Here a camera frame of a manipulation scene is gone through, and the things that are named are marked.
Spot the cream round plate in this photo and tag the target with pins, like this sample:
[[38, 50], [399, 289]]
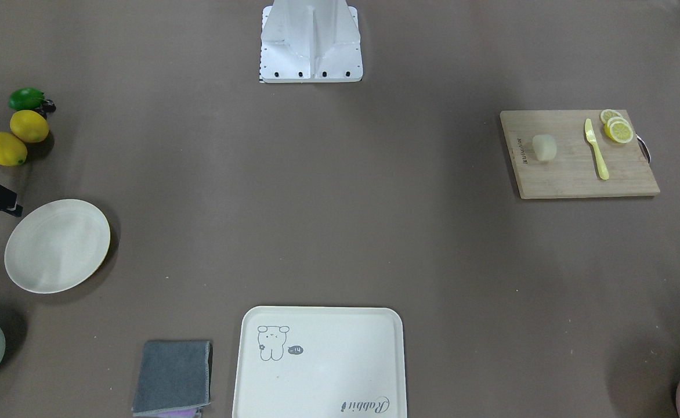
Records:
[[57, 246]]

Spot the white steamed bun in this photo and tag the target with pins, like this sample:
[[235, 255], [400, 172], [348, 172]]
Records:
[[544, 147]]

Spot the cream rabbit tray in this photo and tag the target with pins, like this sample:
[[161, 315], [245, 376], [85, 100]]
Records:
[[320, 362]]

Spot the yellow lemon near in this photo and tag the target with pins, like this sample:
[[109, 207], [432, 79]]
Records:
[[13, 151]]

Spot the yellow lemon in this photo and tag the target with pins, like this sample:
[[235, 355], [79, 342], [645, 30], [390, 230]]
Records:
[[13, 151], [29, 126]]

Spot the yellow lemon far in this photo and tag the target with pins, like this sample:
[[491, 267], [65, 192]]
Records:
[[29, 126]]

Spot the lemon slice front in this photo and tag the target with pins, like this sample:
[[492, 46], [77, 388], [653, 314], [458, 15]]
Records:
[[619, 131]]

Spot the lemon slice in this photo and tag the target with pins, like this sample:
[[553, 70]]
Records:
[[607, 114], [619, 131]]

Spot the green lime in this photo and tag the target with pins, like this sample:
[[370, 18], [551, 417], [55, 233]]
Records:
[[26, 99]]

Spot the lemon slice back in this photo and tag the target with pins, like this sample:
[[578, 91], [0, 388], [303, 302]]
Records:
[[607, 114]]

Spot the dark cherry fruit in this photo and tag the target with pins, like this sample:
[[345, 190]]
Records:
[[46, 107]]

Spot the yellow plastic knife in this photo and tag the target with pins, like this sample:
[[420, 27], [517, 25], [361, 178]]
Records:
[[590, 137]]

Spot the bamboo cutting board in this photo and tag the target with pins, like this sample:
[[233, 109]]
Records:
[[572, 173]]

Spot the grey folded cloth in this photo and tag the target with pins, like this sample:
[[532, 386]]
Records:
[[174, 379]]

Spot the white central mounting column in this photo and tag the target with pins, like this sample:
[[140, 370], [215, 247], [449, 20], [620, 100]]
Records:
[[310, 42]]

